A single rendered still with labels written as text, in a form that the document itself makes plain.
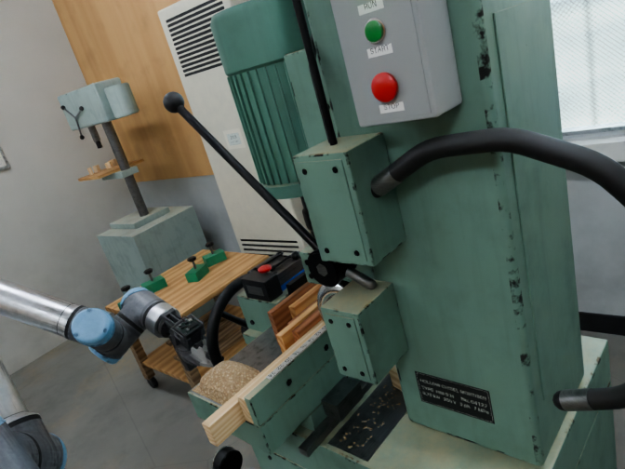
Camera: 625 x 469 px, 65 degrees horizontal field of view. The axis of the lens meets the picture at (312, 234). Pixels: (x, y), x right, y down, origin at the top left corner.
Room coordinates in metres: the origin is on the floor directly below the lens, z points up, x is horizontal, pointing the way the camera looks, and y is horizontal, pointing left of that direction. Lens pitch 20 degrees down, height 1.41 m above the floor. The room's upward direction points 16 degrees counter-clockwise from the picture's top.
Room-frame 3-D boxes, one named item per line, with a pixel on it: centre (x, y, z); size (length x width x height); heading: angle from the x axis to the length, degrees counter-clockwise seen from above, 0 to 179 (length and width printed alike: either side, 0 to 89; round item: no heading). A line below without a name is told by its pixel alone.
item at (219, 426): (0.81, 0.04, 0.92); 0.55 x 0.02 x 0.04; 133
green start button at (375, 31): (0.52, -0.11, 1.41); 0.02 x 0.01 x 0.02; 43
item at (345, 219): (0.61, -0.06, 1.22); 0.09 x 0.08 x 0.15; 43
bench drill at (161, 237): (3.12, 1.01, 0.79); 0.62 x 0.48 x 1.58; 48
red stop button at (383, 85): (0.51, -0.11, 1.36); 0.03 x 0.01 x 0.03; 43
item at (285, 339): (0.87, 0.03, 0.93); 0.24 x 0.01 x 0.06; 133
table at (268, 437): (0.95, 0.05, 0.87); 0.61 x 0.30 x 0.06; 133
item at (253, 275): (1.01, 0.11, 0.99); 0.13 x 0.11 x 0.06; 133
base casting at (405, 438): (0.78, -0.11, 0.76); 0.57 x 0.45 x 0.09; 43
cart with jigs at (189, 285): (2.32, 0.68, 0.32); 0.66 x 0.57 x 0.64; 135
